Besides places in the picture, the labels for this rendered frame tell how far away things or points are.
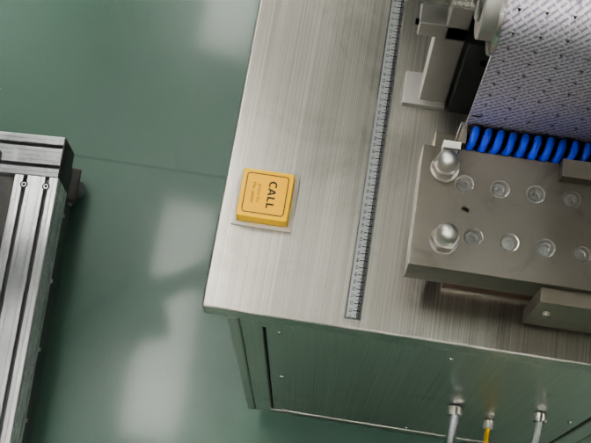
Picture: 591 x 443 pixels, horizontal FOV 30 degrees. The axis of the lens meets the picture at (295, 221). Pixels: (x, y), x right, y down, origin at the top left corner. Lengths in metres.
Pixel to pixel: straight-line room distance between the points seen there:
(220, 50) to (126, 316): 0.67
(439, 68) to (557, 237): 0.27
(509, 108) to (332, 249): 0.31
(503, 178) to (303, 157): 0.29
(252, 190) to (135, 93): 1.14
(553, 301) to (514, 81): 0.27
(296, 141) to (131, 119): 1.07
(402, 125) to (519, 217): 0.26
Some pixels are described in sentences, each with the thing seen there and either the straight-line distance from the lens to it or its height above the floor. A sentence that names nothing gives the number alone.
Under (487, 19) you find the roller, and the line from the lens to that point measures 1.22.
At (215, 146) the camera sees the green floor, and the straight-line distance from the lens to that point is 2.52.
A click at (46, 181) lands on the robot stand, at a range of 2.31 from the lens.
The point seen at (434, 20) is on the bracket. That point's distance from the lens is 1.36.
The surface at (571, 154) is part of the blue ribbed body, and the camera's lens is 1.42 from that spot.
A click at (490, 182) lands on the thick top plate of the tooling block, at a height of 1.03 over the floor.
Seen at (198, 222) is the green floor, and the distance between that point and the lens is 2.46.
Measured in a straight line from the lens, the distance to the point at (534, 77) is 1.30.
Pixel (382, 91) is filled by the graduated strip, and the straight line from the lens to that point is 1.58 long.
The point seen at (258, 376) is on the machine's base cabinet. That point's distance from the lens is 1.89.
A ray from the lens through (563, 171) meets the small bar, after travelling 1.40.
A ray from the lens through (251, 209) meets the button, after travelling 1.48.
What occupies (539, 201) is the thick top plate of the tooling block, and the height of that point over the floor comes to 1.03.
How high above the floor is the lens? 2.32
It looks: 71 degrees down
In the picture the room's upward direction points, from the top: straight up
